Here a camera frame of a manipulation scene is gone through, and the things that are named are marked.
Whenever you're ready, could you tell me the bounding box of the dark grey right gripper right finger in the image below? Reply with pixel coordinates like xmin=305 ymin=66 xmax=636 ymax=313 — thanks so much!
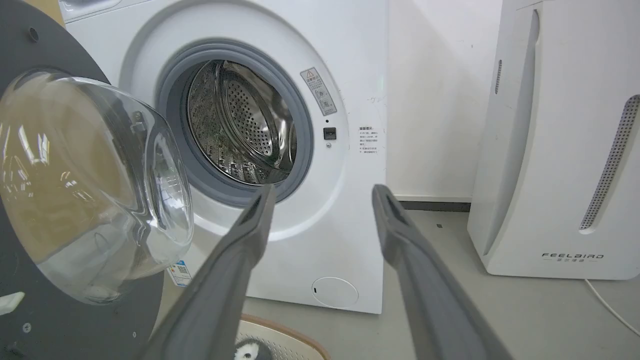
xmin=371 ymin=184 xmax=513 ymax=360

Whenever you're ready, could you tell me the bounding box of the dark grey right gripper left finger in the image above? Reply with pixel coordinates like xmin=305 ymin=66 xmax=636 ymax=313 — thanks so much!
xmin=138 ymin=183 xmax=277 ymax=360

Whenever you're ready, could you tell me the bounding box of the grey washing machine door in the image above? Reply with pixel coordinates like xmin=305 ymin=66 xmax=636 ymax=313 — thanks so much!
xmin=0 ymin=0 xmax=195 ymax=360

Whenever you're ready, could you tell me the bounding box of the white front-load washing machine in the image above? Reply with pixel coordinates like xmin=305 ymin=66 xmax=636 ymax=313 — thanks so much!
xmin=58 ymin=0 xmax=389 ymax=315

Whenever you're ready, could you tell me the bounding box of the black and white plush toy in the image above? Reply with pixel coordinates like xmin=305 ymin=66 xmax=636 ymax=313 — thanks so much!
xmin=234 ymin=337 xmax=274 ymax=360

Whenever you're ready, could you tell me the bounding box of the beige laundry basket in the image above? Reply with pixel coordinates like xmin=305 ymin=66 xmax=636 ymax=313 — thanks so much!
xmin=234 ymin=314 xmax=331 ymax=360

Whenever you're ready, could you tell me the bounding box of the white air purifier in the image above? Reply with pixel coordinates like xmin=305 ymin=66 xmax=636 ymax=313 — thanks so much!
xmin=467 ymin=0 xmax=640 ymax=281

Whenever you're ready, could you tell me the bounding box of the white power cable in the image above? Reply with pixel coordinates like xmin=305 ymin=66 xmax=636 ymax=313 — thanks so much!
xmin=584 ymin=278 xmax=640 ymax=337

